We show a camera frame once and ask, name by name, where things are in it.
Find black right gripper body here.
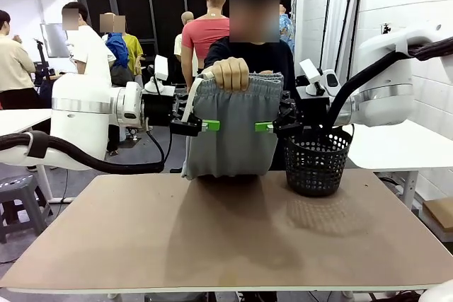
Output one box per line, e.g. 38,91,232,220
296,95,333,128

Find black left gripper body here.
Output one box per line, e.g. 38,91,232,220
141,92,177,127

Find grey training pants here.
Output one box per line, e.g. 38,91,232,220
180,71,286,181

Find person's right hand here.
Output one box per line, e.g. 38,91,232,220
212,57,251,91

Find person in black t-shirt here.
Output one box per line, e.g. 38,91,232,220
203,0,297,173

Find black mesh basket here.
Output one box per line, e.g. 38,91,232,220
285,124,355,198

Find mannequin in yellow shirt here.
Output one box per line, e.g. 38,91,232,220
122,15,144,77

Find person in white shirt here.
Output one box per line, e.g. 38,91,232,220
62,1,122,156

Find dark blue jeans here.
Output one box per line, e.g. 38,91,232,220
38,79,54,100

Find person in cream shirt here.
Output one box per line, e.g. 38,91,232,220
0,10,37,110

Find grey plastic stool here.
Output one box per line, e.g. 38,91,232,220
0,174,55,245

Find brown cardboard box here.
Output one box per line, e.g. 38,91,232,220
423,197,453,234

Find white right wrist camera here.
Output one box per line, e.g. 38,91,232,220
299,59,340,97

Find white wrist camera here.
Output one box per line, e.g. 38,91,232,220
147,54,169,93
299,59,340,97

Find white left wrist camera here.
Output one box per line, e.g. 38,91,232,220
147,54,169,93

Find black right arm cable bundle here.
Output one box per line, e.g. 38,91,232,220
326,36,453,130

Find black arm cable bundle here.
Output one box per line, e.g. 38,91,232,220
0,131,166,175
326,36,453,130

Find black left arm cable bundle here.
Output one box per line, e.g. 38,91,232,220
0,131,166,175

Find black backdrop frame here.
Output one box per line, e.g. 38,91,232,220
316,0,366,80

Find wall whiteboard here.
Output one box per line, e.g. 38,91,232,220
40,23,70,59

